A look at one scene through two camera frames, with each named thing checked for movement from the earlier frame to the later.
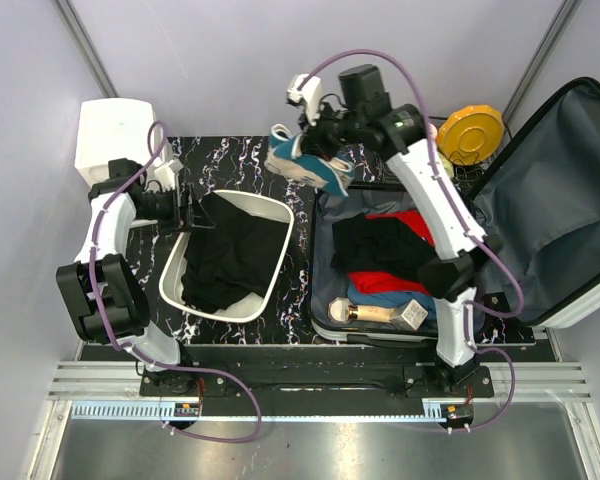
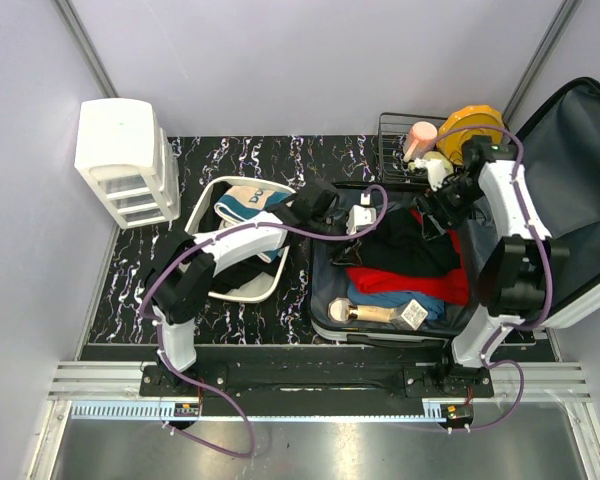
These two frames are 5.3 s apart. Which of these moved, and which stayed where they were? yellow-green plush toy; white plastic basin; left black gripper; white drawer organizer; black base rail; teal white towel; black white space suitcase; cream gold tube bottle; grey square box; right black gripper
Moved: teal white towel; left black gripper; white plastic basin; right black gripper
Stayed: white drawer organizer; grey square box; yellow-green plush toy; black base rail; cream gold tube bottle; black white space suitcase
